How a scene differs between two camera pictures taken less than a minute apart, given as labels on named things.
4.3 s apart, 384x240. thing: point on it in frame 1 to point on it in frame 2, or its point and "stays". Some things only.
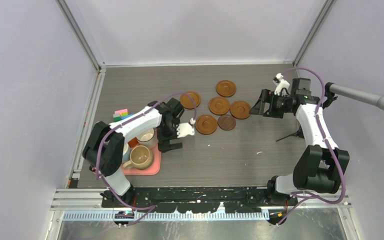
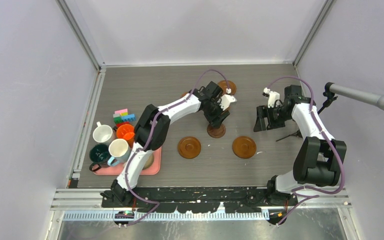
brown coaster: [226, 88] stays
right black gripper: [258, 108] to [262, 112]
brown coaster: [206, 124] to [189, 147]
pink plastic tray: [155, 170] stays
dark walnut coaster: [226, 122] to [216, 132]
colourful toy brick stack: [120, 114] stays
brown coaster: [240, 109] to [244, 147]
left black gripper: [164, 141] to [216, 120]
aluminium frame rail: [84, 204] stays
